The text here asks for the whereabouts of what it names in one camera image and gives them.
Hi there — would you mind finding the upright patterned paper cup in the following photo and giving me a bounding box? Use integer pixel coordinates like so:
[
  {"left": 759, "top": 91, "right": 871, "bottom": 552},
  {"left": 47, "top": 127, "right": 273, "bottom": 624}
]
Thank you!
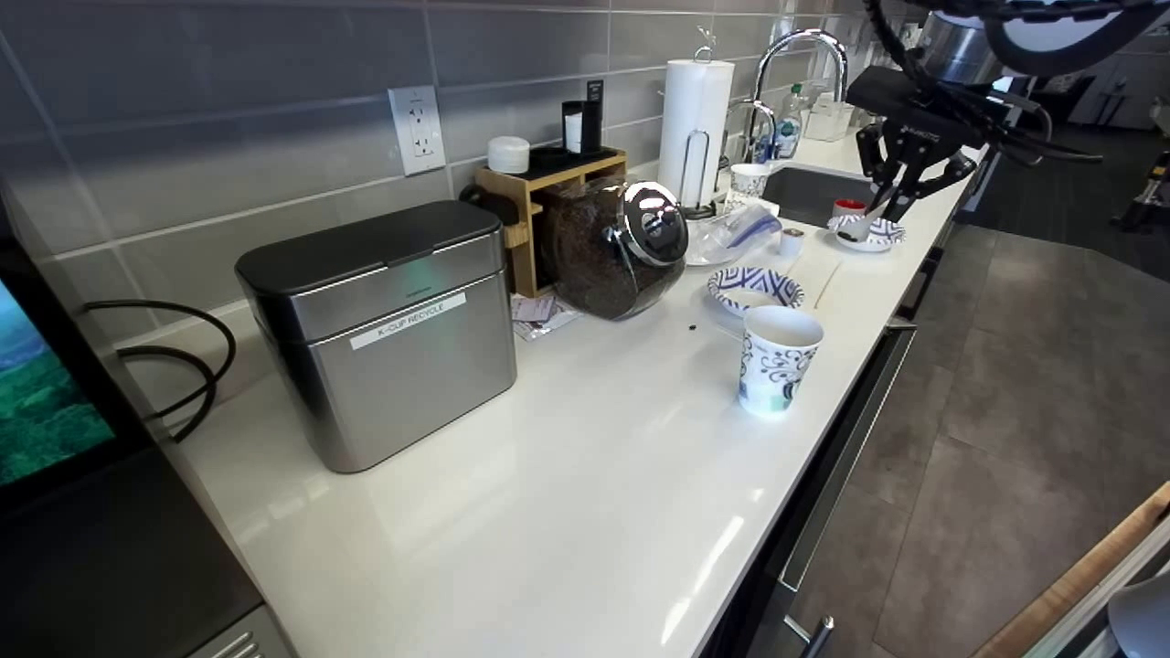
[{"left": 732, "top": 166, "right": 772, "bottom": 198}]

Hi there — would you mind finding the steel countertop bin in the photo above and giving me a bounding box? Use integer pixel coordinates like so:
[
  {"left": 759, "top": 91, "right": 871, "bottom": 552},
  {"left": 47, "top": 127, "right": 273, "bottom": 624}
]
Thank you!
[{"left": 235, "top": 200, "right": 516, "bottom": 473}]

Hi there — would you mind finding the patterned paper coffee cup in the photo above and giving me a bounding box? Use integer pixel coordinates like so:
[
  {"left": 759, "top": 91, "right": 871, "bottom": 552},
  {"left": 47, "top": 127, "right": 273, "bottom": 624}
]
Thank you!
[{"left": 736, "top": 306, "right": 821, "bottom": 418}]

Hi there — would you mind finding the glass coffee bean jar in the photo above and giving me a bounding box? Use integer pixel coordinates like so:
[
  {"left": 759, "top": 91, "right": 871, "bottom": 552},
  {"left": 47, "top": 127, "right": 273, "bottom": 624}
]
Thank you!
[{"left": 542, "top": 181, "right": 688, "bottom": 322}]

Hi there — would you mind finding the wooden shelf organizer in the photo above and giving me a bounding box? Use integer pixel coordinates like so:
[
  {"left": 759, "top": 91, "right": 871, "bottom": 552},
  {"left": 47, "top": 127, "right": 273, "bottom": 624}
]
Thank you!
[{"left": 466, "top": 148, "right": 625, "bottom": 295}]

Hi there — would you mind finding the black cylinder container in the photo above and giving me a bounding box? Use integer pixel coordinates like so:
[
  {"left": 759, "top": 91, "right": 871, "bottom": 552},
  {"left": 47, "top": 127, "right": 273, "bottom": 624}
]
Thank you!
[{"left": 580, "top": 80, "right": 602, "bottom": 156}]

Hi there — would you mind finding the clear plastic zip bag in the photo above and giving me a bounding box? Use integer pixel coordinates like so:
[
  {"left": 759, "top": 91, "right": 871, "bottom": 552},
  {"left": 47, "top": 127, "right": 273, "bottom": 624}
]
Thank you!
[{"left": 684, "top": 205, "right": 780, "bottom": 267}]

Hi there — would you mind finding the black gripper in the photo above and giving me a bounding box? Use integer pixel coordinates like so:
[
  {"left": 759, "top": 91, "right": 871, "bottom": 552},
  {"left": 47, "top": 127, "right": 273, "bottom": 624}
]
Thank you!
[{"left": 844, "top": 67, "right": 988, "bottom": 225}]

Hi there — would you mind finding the black power cord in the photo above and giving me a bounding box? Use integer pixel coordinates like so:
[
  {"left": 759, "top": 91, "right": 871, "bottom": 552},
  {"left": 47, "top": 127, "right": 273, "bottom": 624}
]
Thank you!
[{"left": 75, "top": 295, "right": 241, "bottom": 448}]

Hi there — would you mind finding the chrome large faucet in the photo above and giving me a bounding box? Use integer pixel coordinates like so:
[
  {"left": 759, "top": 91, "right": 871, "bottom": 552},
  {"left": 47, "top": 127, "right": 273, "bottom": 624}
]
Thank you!
[{"left": 741, "top": 25, "right": 853, "bottom": 161}]

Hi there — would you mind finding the white small jar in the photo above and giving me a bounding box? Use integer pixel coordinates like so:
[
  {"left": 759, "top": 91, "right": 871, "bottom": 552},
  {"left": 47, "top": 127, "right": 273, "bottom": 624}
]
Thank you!
[{"left": 485, "top": 137, "right": 530, "bottom": 177}]

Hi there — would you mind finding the white wall outlet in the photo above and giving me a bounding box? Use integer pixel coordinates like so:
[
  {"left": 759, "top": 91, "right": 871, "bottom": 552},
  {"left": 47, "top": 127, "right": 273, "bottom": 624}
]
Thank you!
[{"left": 388, "top": 85, "right": 447, "bottom": 177}]

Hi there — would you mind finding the paper towel roll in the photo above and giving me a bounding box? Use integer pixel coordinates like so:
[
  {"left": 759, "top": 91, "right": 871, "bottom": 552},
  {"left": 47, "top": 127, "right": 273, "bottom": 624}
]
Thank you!
[{"left": 659, "top": 58, "right": 736, "bottom": 209}]

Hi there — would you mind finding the black monitor screen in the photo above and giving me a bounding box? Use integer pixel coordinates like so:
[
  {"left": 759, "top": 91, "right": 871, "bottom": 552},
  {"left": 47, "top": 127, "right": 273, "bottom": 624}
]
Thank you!
[{"left": 0, "top": 225, "right": 154, "bottom": 511}]

